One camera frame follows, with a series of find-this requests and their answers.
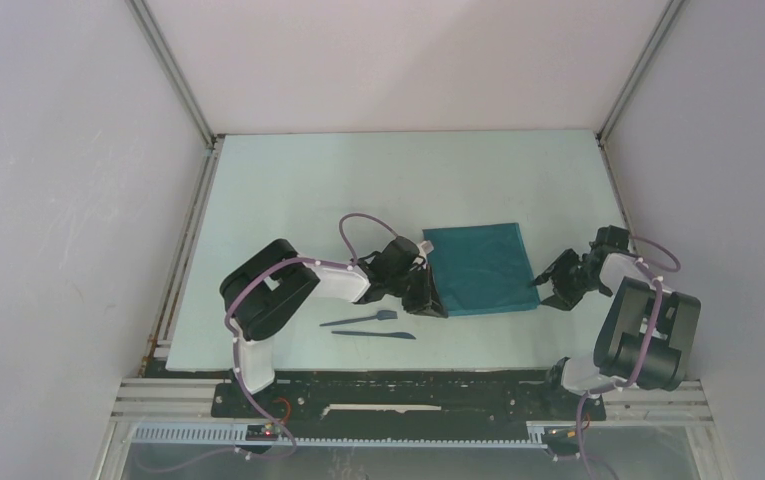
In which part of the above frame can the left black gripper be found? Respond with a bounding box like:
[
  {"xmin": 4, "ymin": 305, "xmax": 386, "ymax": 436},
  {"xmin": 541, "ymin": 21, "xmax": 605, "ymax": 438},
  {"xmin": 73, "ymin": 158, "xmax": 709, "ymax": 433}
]
[{"xmin": 387, "ymin": 264, "xmax": 448, "ymax": 319}]

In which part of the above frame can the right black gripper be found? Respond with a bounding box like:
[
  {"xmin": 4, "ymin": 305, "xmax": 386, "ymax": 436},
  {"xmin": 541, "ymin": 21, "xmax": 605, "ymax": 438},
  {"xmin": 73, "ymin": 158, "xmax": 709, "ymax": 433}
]
[{"xmin": 528, "ymin": 247, "xmax": 607, "ymax": 312}]

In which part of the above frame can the teal cloth napkin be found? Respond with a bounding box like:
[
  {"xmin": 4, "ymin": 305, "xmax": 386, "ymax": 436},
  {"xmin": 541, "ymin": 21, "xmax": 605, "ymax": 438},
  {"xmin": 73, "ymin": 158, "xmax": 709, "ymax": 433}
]
[{"xmin": 423, "ymin": 223, "xmax": 541, "ymax": 317}]

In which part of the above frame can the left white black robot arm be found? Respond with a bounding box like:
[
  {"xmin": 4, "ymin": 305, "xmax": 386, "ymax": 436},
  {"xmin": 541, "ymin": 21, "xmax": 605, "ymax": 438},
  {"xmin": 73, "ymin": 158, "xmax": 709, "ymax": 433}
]
[{"xmin": 219, "ymin": 236, "xmax": 449, "ymax": 417}]

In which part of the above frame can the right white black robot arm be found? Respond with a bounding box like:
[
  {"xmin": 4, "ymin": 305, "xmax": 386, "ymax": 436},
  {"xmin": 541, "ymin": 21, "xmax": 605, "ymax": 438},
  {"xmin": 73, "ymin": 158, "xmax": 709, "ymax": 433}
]
[{"xmin": 532, "ymin": 226, "xmax": 702, "ymax": 418}]

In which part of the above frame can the dark plastic knife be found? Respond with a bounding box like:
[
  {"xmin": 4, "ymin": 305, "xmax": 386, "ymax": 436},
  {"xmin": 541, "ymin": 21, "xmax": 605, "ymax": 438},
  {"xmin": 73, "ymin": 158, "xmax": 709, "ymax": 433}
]
[{"xmin": 332, "ymin": 330, "xmax": 416, "ymax": 340}]

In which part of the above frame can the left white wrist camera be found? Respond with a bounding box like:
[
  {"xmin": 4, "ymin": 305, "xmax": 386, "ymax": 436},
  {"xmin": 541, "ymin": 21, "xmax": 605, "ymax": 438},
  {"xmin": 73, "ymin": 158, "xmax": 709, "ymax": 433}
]
[{"xmin": 417, "ymin": 240, "xmax": 434, "ymax": 257}]

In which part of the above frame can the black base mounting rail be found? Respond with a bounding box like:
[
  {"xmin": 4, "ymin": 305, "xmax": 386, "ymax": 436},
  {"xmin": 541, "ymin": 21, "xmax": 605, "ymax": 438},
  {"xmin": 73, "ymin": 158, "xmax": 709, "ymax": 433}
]
[{"xmin": 211, "ymin": 370, "xmax": 606, "ymax": 440}]

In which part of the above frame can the white slotted cable duct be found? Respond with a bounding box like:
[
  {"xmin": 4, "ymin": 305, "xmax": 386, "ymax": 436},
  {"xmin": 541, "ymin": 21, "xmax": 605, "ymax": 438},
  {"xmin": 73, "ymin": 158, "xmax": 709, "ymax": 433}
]
[{"xmin": 130, "ymin": 423, "xmax": 562, "ymax": 449}]

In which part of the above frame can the aluminium frame extrusion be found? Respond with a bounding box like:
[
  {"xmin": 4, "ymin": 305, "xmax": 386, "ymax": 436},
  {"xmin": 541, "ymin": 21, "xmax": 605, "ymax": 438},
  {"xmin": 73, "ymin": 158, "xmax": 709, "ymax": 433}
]
[{"xmin": 93, "ymin": 377, "xmax": 224, "ymax": 480}]

